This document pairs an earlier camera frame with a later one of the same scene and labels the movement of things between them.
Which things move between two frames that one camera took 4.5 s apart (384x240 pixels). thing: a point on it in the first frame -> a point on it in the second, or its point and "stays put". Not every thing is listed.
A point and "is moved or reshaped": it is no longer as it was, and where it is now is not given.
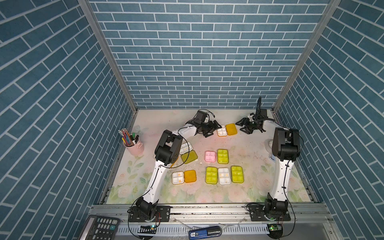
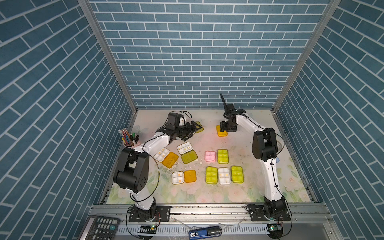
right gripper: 245,128 -> 222,124
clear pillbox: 224,177 stays put
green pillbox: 237,174 stays put
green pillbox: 211,175 stays put
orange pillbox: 179,177 stays put
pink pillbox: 210,156 stays put
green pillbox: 188,155 stays put
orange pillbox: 229,129 is moved or reshaped
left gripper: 211,129 -> 189,132
